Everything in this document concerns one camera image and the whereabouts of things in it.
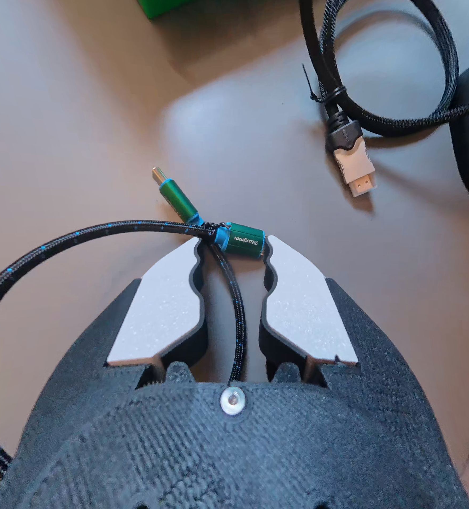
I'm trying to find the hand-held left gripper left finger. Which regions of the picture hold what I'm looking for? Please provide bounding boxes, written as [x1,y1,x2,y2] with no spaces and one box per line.
[106,237,210,384]

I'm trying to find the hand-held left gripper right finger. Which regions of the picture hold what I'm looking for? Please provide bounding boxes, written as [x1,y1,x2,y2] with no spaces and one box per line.
[259,235,359,383]

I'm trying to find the black braided hdmi cable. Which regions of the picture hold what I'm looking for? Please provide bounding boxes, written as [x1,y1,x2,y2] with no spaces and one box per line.
[0,166,268,484]

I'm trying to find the black hub cable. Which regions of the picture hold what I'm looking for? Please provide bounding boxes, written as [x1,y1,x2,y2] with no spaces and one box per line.
[298,0,469,200]

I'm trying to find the green plastic bin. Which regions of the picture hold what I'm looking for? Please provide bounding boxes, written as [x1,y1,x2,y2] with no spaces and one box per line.
[137,0,198,20]

